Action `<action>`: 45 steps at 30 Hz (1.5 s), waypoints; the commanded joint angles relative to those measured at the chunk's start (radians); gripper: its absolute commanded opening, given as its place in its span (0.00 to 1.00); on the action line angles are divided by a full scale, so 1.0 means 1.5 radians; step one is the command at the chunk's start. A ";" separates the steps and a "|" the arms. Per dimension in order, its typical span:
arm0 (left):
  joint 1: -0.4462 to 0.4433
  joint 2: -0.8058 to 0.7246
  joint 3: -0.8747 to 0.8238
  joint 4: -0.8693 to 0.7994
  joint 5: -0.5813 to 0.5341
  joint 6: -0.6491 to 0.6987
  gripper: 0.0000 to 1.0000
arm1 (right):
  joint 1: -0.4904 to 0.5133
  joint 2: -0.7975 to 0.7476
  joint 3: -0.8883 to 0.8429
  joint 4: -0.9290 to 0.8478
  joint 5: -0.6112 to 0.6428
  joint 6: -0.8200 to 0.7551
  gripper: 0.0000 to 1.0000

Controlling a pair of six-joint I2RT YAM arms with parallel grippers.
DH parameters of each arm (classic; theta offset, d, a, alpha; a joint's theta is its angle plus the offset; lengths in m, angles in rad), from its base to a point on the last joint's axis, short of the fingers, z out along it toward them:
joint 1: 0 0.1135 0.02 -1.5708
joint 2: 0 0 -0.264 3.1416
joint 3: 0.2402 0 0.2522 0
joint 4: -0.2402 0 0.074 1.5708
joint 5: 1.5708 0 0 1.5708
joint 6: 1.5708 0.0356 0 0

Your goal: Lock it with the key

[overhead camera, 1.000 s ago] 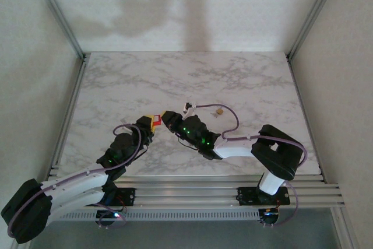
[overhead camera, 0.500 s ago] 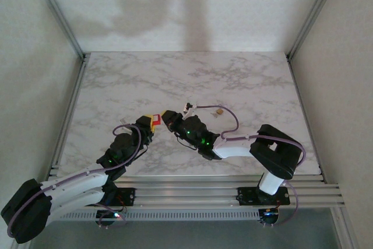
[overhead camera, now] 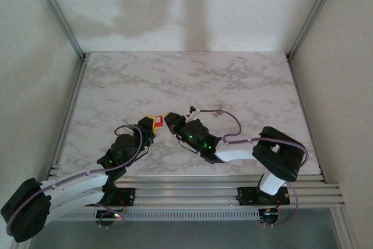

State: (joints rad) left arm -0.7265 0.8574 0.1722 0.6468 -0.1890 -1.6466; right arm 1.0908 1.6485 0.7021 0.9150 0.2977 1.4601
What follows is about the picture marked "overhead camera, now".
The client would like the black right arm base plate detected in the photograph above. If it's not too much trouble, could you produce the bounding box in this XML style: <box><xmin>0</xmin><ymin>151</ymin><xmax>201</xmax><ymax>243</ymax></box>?
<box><xmin>237</xmin><ymin>186</ymin><xmax>291</xmax><ymax>206</ymax></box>

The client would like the grey slotted cable duct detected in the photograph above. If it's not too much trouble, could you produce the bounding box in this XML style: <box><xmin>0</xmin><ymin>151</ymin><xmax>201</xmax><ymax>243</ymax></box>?
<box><xmin>57</xmin><ymin>208</ymin><xmax>262</xmax><ymax>222</ymax></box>

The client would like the aluminium side rail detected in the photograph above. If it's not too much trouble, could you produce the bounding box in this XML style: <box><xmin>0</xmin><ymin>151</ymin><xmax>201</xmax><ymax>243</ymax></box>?
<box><xmin>287</xmin><ymin>56</ymin><xmax>326</xmax><ymax>183</ymax></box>
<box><xmin>48</xmin><ymin>56</ymin><xmax>88</xmax><ymax>185</ymax></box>

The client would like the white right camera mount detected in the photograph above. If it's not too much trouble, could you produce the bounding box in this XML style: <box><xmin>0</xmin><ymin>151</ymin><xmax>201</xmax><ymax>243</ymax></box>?
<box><xmin>185</xmin><ymin>108</ymin><xmax>202</xmax><ymax>122</ymax></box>

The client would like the thin black right gripper cable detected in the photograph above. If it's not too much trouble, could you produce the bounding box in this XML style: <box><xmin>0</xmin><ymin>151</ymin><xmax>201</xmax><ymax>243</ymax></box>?
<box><xmin>176</xmin><ymin>135</ymin><xmax>199</xmax><ymax>155</ymax></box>

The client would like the black controller board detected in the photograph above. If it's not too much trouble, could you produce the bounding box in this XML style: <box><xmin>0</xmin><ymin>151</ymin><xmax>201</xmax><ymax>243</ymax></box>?
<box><xmin>96</xmin><ymin>209</ymin><xmax>129</xmax><ymax>229</ymax></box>
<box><xmin>259</xmin><ymin>208</ymin><xmax>281</xmax><ymax>228</ymax></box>

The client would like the aluminium frame post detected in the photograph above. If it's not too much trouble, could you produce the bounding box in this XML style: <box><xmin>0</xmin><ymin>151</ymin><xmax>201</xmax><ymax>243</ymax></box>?
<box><xmin>332</xmin><ymin>208</ymin><xmax>361</xmax><ymax>249</ymax></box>
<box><xmin>287</xmin><ymin>0</ymin><xmax>344</xmax><ymax>62</ymax></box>
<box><xmin>27</xmin><ymin>0</ymin><xmax>86</xmax><ymax>59</ymax></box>

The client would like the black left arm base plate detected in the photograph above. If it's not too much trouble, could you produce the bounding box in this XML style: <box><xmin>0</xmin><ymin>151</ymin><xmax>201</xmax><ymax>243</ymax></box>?
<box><xmin>115</xmin><ymin>187</ymin><xmax>137</xmax><ymax>206</ymax></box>

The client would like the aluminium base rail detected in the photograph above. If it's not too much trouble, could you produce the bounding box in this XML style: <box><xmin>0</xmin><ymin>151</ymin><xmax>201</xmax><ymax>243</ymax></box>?
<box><xmin>31</xmin><ymin>174</ymin><xmax>346</xmax><ymax>209</ymax></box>

